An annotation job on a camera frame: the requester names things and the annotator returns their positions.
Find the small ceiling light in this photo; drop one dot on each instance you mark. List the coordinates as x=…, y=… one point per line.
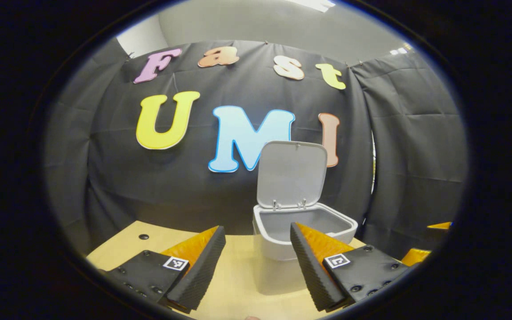
x=399, y=50

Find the wooden desktop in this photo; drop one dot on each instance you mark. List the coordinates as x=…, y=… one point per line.
x=234, y=275

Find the grey desktop garbage bin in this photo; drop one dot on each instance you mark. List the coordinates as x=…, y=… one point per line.
x=291, y=173

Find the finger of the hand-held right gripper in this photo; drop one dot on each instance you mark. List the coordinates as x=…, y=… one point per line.
x=416, y=256
x=440, y=226

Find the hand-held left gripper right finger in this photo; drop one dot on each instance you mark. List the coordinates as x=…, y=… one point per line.
x=314, y=271

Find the large ceiling light panel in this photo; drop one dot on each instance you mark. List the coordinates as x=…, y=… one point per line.
x=314, y=4

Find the black backdrop cloth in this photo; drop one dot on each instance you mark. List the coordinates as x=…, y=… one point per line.
x=149, y=186

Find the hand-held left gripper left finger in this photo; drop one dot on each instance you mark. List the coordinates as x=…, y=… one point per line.
x=202, y=271

